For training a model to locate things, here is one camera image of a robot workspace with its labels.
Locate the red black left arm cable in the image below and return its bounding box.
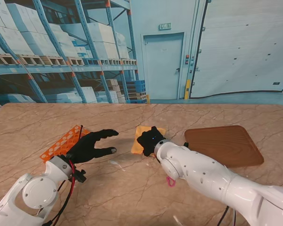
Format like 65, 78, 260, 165
43, 160, 77, 226

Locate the brown wooden tray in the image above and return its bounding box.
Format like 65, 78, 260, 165
184, 125, 265, 168

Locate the printed warehouse backdrop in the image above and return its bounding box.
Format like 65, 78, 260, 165
0, 0, 283, 105

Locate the yellow cloth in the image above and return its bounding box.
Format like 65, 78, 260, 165
130, 126, 166, 156

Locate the pink rubber band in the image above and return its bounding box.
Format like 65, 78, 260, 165
165, 176, 177, 188

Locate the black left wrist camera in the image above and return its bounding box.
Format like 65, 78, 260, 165
72, 168, 87, 183

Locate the orange test tube rack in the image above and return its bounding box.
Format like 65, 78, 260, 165
39, 124, 92, 163

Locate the white tape scrap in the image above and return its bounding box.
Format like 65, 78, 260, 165
108, 160, 127, 172

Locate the red black arm cable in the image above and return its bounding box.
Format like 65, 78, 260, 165
216, 206, 236, 226
43, 160, 77, 226

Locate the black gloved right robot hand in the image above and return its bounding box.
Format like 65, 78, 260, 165
136, 126, 167, 157

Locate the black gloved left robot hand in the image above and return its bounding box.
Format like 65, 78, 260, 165
66, 129, 120, 164

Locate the red black right arm cable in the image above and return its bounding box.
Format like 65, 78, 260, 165
216, 206, 236, 226

